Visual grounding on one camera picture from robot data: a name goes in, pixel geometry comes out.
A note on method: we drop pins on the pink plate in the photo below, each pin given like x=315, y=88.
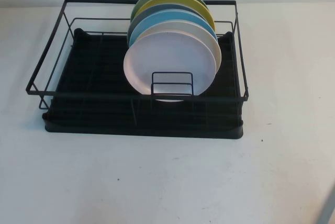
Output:
x=170, y=56

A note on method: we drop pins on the cream white plate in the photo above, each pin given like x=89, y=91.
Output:
x=183, y=26

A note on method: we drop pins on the light blue plate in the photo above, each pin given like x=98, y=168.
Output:
x=167, y=17

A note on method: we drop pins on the dark blue plate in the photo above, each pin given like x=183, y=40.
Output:
x=162, y=7

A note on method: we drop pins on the yellow plate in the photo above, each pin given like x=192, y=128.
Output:
x=183, y=0

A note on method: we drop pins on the black plastic drip tray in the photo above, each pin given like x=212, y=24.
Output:
x=104, y=131

